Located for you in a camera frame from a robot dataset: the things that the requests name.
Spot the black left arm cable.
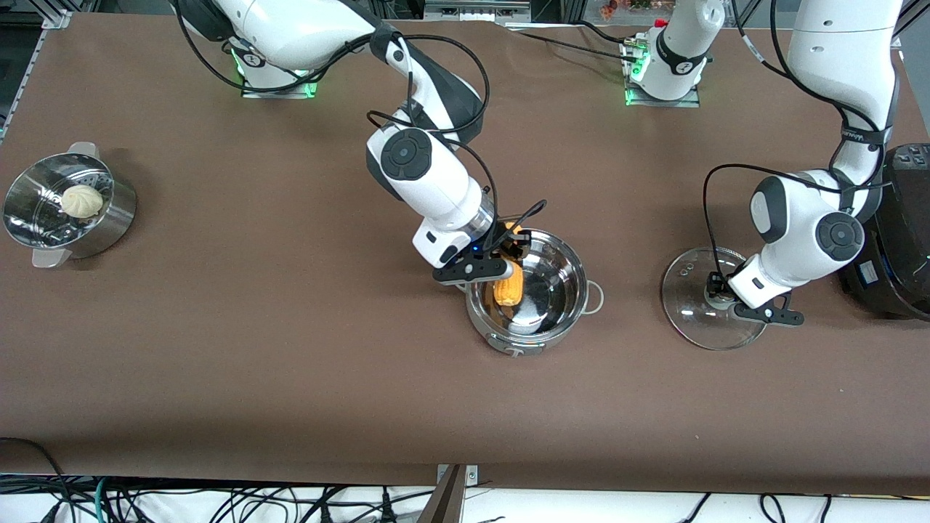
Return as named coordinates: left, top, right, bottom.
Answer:
left=702, top=0, right=896, bottom=291

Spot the black base cable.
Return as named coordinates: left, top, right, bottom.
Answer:
left=578, top=20, right=642, bottom=47
left=503, top=26, right=640, bottom=63

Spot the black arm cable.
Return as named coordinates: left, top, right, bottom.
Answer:
left=702, top=0, right=896, bottom=291
left=174, top=0, right=549, bottom=255

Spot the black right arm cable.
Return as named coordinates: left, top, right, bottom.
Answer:
left=174, top=0, right=549, bottom=255

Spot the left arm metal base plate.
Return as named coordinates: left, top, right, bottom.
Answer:
left=625, top=40, right=702, bottom=108

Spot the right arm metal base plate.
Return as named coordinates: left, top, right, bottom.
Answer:
left=241, top=44, right=319, bottom=99

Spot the white steamed bun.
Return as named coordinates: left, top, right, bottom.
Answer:
left=60, top=185, right=104, bottom=219

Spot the grey power strip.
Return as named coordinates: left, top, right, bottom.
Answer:
left=424, top=0, right=533, bottom=23

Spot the yellow corn cob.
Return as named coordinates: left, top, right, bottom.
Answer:
left=493, top=222, right=526, bottom=307

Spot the brown table mat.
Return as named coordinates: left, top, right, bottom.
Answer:
left=0, top=13, right=930, bottom=496

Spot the dark metal bar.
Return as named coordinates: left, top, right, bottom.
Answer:
left=418, top=465, right=466, bottom=523

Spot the glass pot lid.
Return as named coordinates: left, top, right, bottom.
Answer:
left=660, top=247, right=769, bottom=351

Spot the black rice cooker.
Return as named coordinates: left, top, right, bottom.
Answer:
left=839, top=143, right=930, bottom=320

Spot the stainless steel cooking pot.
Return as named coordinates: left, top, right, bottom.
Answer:
left=454, top=229, right=605, bottom=357

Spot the orange floral object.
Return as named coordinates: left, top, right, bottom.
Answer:
left=599, top=0, right=658, bottom=20

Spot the silver table bracket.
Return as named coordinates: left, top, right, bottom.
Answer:
left=436, top=463, right=479, bottom=486

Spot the steel steamer pot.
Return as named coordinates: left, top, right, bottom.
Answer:
left=2, top=142, right=137, bottom=269

